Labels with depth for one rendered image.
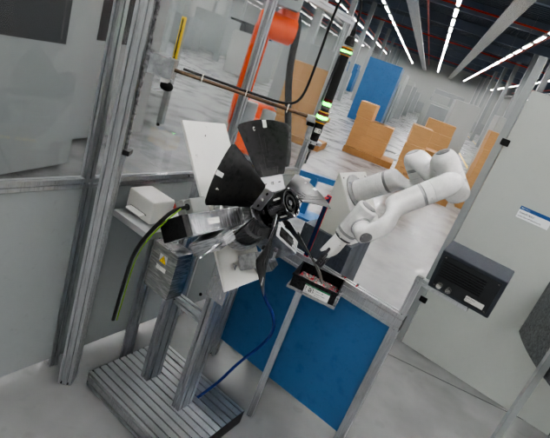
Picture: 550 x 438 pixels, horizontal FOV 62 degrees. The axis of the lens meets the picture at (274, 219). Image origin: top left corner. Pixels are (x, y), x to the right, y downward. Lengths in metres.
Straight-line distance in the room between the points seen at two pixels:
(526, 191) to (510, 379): 1.30
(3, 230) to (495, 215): 2.86
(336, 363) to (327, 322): 0.21
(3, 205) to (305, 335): 1.47
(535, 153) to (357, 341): 1.78
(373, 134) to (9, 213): 9.76
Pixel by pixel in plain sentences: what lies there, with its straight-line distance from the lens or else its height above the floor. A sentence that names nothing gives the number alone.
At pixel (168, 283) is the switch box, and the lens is 1.99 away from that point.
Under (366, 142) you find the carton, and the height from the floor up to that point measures 0.38.
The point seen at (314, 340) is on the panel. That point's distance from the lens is 2.38.
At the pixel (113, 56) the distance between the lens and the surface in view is 1.92.
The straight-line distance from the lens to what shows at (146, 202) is 2.06.
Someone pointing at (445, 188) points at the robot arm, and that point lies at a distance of 1.81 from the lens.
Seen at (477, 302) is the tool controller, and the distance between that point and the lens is 2.00.
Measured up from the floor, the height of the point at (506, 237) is 1.09.
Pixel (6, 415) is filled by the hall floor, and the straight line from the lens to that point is 2.37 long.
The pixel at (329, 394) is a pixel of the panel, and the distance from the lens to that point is 2.46.
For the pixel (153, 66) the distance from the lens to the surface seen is 1.79.
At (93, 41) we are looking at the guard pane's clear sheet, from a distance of 1.88.
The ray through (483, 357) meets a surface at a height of 0.25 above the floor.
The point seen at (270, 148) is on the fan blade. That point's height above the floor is 1.37.
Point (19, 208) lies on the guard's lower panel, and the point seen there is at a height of 0.89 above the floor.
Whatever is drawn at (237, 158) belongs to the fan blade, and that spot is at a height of 1.35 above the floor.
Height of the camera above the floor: 1.74
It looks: 20 degrees down
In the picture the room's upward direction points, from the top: 20 degrees clockwise
